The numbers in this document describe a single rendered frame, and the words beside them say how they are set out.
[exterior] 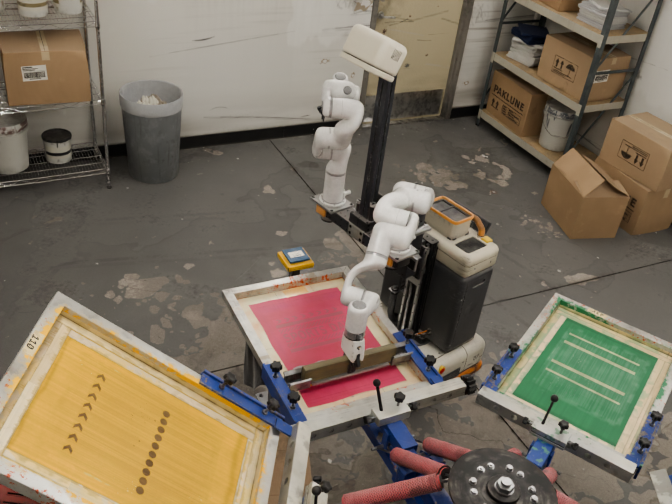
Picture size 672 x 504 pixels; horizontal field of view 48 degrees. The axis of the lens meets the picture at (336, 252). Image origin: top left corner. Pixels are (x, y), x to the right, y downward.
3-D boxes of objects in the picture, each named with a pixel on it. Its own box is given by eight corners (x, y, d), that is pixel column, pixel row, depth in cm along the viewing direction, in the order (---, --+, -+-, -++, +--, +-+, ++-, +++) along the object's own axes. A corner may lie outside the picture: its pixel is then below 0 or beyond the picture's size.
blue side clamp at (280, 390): (261, 377, 280) (262, 363, 276) (273, 374, 282) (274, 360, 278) (292, 435, 259) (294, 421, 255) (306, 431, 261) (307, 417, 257)
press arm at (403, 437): (375, 422, 261) (377, 412, 258) (390, 417, 264) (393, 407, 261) (400, 459, 249) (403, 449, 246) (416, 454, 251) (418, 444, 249)
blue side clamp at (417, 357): (390, 344, 303) (392, 331, 299) (400, 341, 305) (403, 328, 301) (429, 395, 282) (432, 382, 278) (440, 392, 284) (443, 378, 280)
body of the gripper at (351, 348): (370, 338, 269) (366, 361, 275) (357, 320, 276) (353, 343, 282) (351, 342, 266) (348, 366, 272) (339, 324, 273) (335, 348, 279)
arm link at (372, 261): (388, 260, 279) (372, 315, 275) (355, 251, 281) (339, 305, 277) (387, 255, 270) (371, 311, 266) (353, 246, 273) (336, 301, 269)
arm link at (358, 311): (357, 283, 274) (383, 290, 272) (354, 306, 280) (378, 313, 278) (346, 307, 261) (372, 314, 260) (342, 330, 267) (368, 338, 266)
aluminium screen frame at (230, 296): (221, 297, 315) (221, 289, 312) (346, 272, 339) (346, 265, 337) (296, 433, 258) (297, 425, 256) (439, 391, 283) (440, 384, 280)
